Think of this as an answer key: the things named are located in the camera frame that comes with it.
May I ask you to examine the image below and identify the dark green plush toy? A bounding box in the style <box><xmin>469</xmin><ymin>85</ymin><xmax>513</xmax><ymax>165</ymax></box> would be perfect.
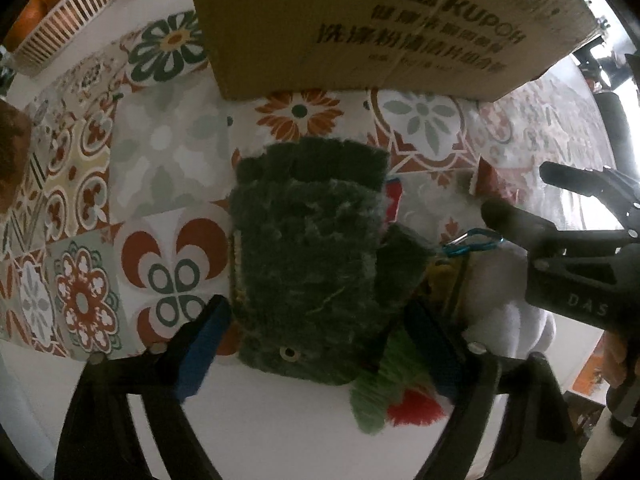
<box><xmin>227</xmin><ymin>135</ymin><xmax>436</xmax><ymax>386</ymax></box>

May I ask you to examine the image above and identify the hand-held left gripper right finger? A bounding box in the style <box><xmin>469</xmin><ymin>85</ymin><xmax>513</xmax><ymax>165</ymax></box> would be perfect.
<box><xmin>402</xmin><ymin>300</ymin><xmax>583</xmax><ymax>480</ymax></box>

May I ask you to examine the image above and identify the glass vase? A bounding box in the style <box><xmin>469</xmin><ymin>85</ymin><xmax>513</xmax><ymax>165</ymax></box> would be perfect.
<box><xmin>0</xmin><ymin>100</ymin><xmax>30</xmax><ymax>213</ymax></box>

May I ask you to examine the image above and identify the white plush toy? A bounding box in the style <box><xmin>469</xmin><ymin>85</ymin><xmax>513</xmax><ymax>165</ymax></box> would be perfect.
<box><xmin>406</xmin><ymin>160</ymin><xmax>557</xmax><ymax>361</ymax></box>

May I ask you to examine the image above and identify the green and red fringed toy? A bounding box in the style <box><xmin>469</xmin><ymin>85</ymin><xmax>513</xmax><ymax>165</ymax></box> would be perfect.
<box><xmin>349</xmin><ymin>330</ymin><xmax>448</xmax><ymax>436</ymax></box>

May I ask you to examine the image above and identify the person's right hand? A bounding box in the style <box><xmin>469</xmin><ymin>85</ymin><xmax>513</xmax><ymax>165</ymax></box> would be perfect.
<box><xmin>602</xmin><ymin>332</ymin><xmax>630</xmax><ymax>401</ymax></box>

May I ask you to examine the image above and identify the brown cardboard box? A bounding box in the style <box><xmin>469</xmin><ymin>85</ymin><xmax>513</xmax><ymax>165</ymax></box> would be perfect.
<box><xmin>184</xmin><ymin>0</ymin><xmax>606</xmax><ymax>103</ymax></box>

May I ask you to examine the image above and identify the patterned floral table mat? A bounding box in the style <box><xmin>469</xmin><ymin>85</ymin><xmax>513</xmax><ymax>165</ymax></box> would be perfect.
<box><xmin>0</xmin><ymin>10</ymin><xmax>606</xmax><ymax>361</ymax></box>

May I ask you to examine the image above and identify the white plastic basket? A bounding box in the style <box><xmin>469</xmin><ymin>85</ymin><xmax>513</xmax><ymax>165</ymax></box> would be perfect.
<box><xmin>10</xmin><ymin>0</ymin><xmax>126</xmax><ymax>76</ymax></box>

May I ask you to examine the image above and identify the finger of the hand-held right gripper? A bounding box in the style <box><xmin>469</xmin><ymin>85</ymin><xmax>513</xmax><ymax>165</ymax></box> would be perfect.
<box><xmin>481</xmin><ymin>199</ymin><xmax>632</xmax><ymax>263</ymax></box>
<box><xmin>539</xmin><ymin>161</ymin><xmax>640</xmax><ymax>213</ymax></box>

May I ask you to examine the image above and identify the blue carabiner clip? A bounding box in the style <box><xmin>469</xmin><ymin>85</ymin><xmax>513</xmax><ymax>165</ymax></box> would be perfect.
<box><xmin>442</xmin><ymin>228</ymin><xmax>503</xmax><ymax>258</ymax></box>

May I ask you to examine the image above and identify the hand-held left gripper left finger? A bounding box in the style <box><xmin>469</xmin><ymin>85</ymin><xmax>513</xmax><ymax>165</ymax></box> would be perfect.
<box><xmin>54</xmin><ymin>294</ymin><xmax>233</xmax><ymax>480</ymax></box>

